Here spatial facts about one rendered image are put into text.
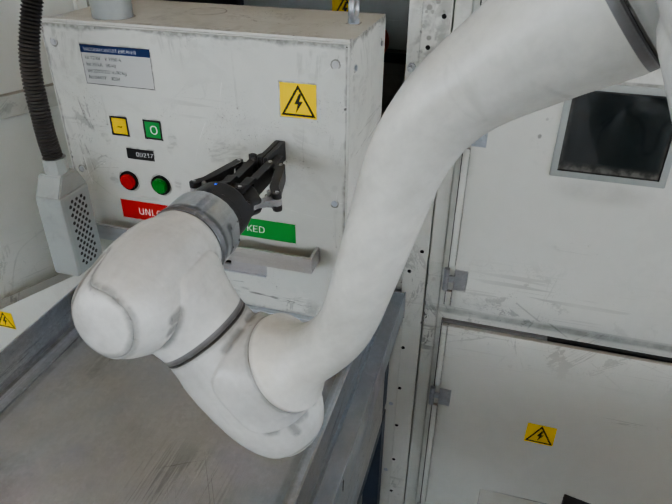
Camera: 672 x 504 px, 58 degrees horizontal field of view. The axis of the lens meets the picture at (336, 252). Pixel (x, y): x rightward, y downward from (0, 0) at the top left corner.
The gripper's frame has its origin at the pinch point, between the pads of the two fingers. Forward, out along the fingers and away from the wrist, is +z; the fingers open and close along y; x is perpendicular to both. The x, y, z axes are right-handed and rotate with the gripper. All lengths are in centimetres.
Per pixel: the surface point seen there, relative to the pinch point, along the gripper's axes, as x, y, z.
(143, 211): -14.5, -26.0, 3.8
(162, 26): 16.5, -17.5, 4.0
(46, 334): -35, -41, -9
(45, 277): -38, -57, 10
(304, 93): 8.7, 3.8, 3.9
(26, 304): -61, -82, 25
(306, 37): 16.4, 4.2, 3.9
